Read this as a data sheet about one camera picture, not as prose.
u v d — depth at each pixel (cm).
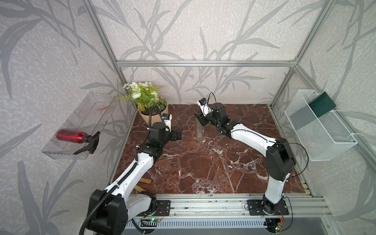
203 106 71
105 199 39
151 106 100
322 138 59
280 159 48
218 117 68
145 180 81
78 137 55
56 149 57
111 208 39
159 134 59
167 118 70
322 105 73
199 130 106
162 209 72
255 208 73
